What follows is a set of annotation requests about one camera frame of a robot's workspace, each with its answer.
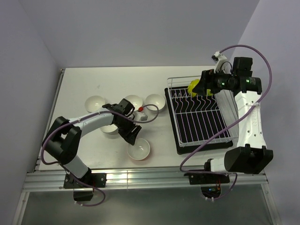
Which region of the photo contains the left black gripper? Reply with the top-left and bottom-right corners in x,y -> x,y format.
114,117 -> 141,145

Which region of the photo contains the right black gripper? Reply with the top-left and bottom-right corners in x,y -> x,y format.
192,67 -> 236,96

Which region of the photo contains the green bowl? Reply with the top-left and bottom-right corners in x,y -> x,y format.
187,79 -> 200,98
204,89 -> 213,96

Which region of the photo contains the orange bowl white inside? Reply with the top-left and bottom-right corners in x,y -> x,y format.
127,138 -> 150,161

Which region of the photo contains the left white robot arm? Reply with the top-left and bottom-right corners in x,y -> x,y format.
41,99 -> 142,187

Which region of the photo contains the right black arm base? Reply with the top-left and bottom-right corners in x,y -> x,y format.
184,172 -> 230,198

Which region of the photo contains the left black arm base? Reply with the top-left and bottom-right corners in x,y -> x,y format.
63,173 -> 106,203

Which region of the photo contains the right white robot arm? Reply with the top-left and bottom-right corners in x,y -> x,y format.
192,57 -> 273,183

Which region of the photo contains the white bowl near rack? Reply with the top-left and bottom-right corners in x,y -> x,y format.
145,94 -> 165,112

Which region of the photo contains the white bowl front left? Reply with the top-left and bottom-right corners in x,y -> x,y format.
100,124 -> 118,135

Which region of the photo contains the white bowl middle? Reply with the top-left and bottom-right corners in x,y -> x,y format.
125,95 -> 143,111

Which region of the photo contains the white bowl far left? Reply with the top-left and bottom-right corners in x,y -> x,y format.
84,96 -> 105,113

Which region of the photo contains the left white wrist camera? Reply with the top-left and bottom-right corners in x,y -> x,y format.
132,106 -> 148,122

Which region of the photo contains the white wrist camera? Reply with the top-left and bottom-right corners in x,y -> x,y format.
211,51 -> 227,73
132,106 -> 148,122

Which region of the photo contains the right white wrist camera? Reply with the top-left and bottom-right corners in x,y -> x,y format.
211,51 -> 227,73

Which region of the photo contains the white wire dish rack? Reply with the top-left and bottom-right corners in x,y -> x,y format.
166,76 -> 235,148

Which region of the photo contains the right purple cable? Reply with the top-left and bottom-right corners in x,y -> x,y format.
179,45 -> 273,201

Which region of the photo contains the aluminium frame rail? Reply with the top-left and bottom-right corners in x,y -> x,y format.
22,164 -> 270,193

